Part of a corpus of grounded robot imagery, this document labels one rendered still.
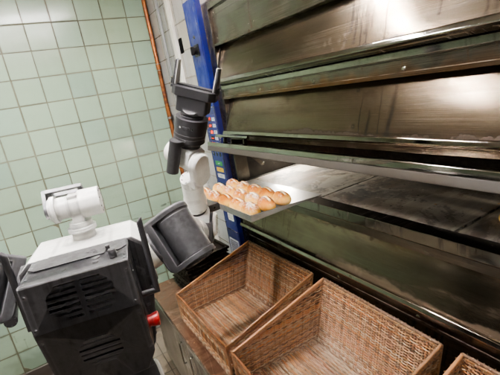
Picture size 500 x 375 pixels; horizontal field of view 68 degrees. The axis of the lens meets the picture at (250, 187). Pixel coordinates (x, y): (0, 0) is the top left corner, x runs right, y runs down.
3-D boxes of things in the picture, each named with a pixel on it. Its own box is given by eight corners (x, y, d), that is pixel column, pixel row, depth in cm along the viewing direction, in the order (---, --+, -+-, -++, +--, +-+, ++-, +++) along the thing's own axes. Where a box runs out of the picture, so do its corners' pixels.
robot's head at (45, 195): (84, 210, 83) (79, 180, 85) (42, 220, 80) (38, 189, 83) (91, 219, 88) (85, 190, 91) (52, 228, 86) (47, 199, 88)
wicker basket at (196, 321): (257, 281, 215) (248, 238, 208) (323, 326, 168) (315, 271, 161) (179, 318, 193) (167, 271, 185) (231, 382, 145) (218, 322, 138)
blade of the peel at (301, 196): (251, 222, 141) (250, 215, 140) (193, 199, 187) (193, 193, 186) (321, 195, 158) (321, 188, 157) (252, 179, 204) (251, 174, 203)
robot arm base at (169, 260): (217, 250, 99) (216, 248, 88) (176, 278, 97) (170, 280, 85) (187, 204, 101) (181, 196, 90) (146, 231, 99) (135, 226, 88)
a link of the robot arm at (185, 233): (215, 243, 101) (209, 243, 88) (187, 263, 100) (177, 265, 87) (192, 208, 103) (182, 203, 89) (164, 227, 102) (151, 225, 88)
